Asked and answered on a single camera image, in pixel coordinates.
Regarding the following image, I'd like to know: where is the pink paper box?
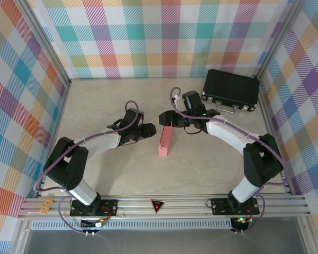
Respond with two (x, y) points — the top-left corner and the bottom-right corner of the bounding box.
(157, 126), (174, 157)

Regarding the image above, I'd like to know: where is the red triangular button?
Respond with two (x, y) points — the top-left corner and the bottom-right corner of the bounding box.
(150, 199), (165, 214)

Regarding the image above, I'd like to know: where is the grey metal sheet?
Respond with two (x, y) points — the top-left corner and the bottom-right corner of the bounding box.
(22, 229), (308, 254)

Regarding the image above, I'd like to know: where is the small wooden block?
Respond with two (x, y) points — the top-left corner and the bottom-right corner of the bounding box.
(39, 199), (53, 214)

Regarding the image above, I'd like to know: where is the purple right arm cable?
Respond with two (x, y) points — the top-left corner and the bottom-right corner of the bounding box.
(170, 87), (289, 235)

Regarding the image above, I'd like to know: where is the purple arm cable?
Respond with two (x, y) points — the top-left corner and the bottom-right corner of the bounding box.
(170, 87), (289, 235)
(33, 99), (143, 236)

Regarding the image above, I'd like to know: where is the black case with metal handle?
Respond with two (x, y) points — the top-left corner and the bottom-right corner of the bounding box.
(200, 69), (260, 114)

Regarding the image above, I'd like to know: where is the aluminium side rail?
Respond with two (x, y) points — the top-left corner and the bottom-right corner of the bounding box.
(34, 79), (72, 198)
(257, 76), (294, 196)

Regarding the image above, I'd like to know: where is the aluminium mounting rail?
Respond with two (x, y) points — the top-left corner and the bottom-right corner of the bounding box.
(17, 194), (311, 220)

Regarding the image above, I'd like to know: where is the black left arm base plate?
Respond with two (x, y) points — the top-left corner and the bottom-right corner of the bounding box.
(70, 198), (119, 217)

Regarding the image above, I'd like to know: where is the grey slotted cable duct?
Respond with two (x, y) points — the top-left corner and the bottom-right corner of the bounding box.
(30, 220), (234, 231)

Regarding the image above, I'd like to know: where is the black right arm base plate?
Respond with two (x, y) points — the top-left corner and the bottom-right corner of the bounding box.
(210, 197), (260, 215)

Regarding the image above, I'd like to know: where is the aluminium frame post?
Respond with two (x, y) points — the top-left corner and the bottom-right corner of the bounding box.
(15, 0), (72, 88)
(253, 0), (302, 80)

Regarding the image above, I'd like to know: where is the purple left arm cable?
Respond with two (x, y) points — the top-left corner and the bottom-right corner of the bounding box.
(33, 99), (143, 236)

